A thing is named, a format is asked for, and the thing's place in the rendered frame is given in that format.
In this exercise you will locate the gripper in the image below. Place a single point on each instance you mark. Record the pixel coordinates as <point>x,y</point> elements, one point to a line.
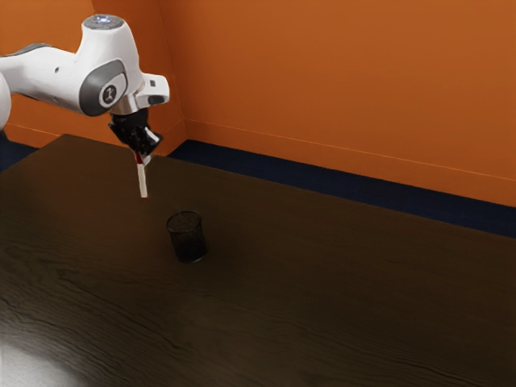
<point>131,131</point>

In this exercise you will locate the white and red pen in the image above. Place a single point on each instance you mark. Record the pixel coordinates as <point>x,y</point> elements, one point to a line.
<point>142,180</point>

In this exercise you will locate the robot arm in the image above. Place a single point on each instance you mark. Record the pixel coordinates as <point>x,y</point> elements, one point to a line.
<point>48,78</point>

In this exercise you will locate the black mesh pen holder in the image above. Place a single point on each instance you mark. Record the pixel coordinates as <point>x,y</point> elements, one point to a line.
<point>187,238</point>

